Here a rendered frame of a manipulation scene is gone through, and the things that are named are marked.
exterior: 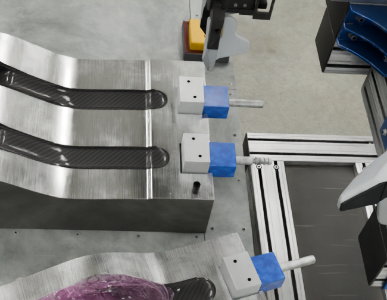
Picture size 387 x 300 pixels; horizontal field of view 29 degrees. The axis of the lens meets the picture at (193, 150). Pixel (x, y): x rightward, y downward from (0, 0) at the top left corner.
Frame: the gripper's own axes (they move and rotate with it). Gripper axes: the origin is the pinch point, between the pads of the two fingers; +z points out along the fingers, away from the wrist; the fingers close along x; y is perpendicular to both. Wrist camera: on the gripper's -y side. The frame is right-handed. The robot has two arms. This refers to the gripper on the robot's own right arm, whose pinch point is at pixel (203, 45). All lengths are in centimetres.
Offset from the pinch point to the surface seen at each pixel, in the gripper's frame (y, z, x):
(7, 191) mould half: -25.7, 11.3, -17.7
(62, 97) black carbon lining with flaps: -19.5, 12.8, 0.3
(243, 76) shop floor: 31, 101, 88
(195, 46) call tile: 2.0, 18.1, 17.8
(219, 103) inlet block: 3.7, 10.5, -1.4
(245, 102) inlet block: 7.8, 11.4, -0.2
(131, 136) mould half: -9.2, 12.3, -6.9
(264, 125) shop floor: 36, 101, 68
